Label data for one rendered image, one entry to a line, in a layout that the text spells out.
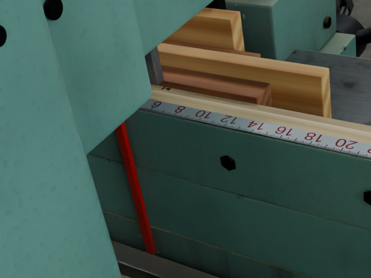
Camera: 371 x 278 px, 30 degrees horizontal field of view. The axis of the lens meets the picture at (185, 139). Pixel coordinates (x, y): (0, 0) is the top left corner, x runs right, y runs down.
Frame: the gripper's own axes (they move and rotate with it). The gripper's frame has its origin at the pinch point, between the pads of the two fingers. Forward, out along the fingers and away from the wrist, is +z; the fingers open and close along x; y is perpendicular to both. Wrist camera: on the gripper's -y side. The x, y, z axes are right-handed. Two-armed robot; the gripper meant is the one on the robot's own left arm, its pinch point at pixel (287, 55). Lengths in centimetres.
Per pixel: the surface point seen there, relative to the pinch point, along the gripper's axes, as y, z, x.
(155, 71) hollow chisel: -39.3, 24.2, -10.1
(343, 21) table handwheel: -11.2, 0.6, -10.7
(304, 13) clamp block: -26.6, 9.8, -13.5
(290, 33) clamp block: -27.7, 12.8, -13.4
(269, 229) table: -34, 32, -21
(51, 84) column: -59, 35, -21
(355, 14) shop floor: 147, -102, 54
